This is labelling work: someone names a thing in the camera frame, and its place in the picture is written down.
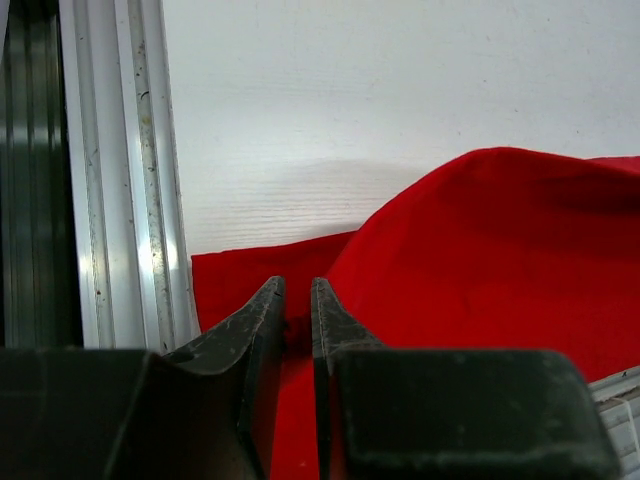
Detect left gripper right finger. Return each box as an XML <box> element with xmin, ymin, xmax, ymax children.
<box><xmin>311</xmin><ymin>278</ymin><xmax>620</xmax><ymax>479</ymax></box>

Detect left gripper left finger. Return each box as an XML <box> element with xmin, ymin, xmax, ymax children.
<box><xmin>1</xmin><ymin>277</ymin><xmax>285</xmax><ymax>479</ymax></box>

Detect red trousers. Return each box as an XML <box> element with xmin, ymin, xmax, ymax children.
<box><xmin>192</xmin><ymin>147</ymin><xmax>639</xmax><ymax>479</ymax></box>

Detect aluminium rail frame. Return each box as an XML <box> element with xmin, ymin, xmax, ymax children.
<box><xmin>1</xmin><ymin>1</ymin><xmax>199</xmax><ymax>353</ymax></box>

